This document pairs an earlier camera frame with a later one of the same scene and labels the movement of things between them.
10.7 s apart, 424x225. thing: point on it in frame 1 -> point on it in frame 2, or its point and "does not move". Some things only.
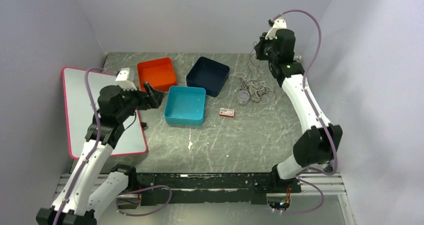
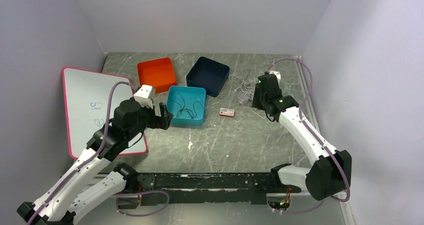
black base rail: [191, 188] does not move
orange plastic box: [159, 73] does not move
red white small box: [228, 112] does not move
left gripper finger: [154, 100] -> [165, 121]
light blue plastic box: [185, 105] does not move
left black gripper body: [133, 100] -> [148, 118]
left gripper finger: [150, 90] -> [163, 109]
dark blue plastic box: [210, 74] does not move
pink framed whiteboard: [79, 112] does not move
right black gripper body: [265, 51] -> [259, 99]
